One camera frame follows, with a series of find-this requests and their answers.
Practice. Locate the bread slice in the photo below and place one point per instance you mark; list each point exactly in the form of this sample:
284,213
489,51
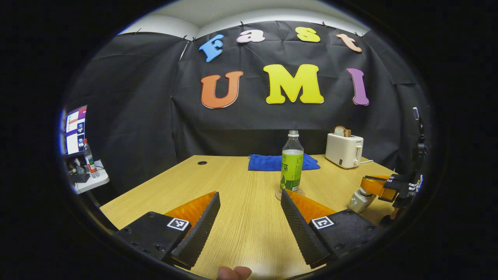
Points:
342,131

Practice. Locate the white toaster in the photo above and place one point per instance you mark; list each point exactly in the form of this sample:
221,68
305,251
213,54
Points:
343,151

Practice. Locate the green label water bottle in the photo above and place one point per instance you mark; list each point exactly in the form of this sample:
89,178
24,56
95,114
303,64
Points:
291,171

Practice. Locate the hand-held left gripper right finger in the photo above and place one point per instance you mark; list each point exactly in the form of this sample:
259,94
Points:
301,233

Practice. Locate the white side table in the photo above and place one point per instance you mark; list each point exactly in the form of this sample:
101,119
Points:
95,182

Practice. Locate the white teacup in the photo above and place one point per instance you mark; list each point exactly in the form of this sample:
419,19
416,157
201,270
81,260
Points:
358,203

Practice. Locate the small red label bottle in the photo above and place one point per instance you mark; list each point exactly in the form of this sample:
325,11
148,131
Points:
90,161

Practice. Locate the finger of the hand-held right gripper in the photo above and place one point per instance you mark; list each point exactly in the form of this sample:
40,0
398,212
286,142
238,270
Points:
400,177
375,188

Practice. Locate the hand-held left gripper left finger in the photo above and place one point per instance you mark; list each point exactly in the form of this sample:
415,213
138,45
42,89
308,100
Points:
196,237

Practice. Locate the round wooden coaster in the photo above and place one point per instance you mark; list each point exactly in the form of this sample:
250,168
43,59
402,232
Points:
278,195

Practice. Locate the computer monitor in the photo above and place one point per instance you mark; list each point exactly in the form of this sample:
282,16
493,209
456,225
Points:
75,130

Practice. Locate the blue cloth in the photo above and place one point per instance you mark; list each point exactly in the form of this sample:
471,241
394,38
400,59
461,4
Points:
264,162

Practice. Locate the black small device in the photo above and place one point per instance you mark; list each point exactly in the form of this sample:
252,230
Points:
79,178

